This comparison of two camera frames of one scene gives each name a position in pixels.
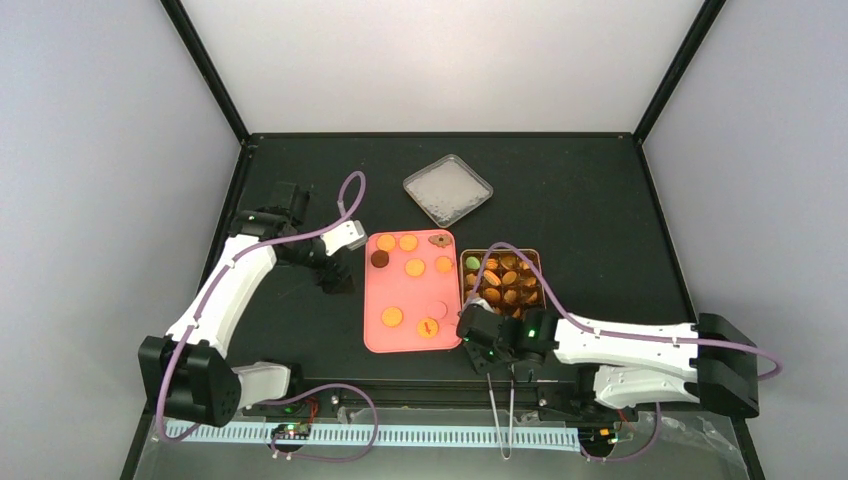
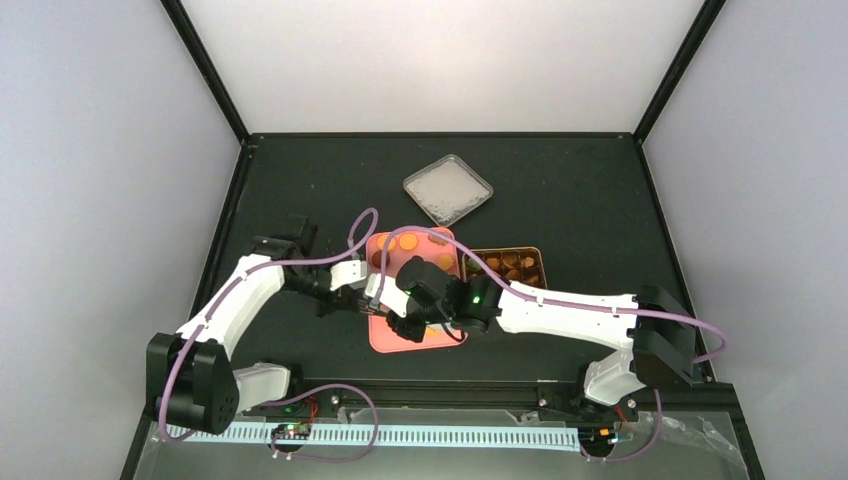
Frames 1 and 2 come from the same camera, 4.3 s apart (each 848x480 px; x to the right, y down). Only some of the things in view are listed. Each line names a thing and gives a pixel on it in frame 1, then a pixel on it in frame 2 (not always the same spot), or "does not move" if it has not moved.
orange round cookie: x=408 y=242 does not move
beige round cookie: x=443 y=264 does not move
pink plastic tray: x=412 y=290 does not move
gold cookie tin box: x=508 y=285 does not move
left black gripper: x=333 y=281 to x=345 y=294
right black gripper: x=480 y=364 to x=414 y=331
